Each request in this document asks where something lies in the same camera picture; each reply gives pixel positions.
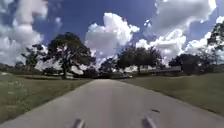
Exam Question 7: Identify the dark bush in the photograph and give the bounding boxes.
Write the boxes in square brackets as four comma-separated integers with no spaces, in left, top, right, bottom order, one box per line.
[82,66,98,79]

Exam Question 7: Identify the broad dark tree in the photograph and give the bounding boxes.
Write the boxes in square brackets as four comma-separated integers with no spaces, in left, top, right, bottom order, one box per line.
[116,45,163,76]

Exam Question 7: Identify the grey concrete path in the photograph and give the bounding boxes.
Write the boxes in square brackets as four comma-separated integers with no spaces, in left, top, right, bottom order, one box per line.
[0,78,224,128]

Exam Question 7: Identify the large dark tree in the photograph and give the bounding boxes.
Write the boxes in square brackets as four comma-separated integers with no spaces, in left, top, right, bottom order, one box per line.
[43,31,97,80]

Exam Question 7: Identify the low long building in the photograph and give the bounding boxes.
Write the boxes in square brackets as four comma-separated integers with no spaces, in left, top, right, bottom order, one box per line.
[139,65,183,75]

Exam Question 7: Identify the robot's own part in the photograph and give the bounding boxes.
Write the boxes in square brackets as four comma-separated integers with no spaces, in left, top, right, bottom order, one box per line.
[142,116,157,128]
[73,118,86,128]

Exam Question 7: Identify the green grass field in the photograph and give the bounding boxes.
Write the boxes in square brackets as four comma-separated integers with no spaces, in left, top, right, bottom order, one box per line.
[0,71,93,125]
[120,72,224,118]

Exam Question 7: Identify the small dark tree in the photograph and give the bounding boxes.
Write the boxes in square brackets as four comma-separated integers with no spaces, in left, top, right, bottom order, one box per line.
[20,44,46,70]

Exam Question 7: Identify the tall dark tree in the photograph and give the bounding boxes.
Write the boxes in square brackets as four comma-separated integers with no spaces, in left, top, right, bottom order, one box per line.
[199,22,224,66]

